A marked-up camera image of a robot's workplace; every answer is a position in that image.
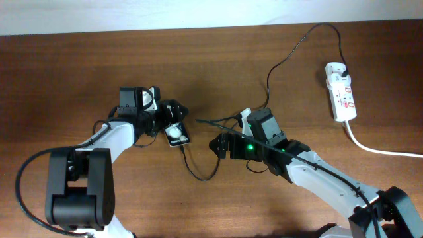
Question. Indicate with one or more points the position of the white power strip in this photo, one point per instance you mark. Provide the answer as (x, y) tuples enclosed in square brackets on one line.
[(340, 91)]

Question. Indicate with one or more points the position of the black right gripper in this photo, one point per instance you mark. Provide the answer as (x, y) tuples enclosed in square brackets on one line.
[(225, 137)]

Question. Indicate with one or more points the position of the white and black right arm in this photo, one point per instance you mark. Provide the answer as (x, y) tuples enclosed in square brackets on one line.
[(371, 212)]

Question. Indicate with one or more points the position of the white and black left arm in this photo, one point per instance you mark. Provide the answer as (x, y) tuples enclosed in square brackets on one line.
[(80, 194)]

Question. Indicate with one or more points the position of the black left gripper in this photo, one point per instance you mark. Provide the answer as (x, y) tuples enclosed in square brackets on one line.
[(167, 119)]

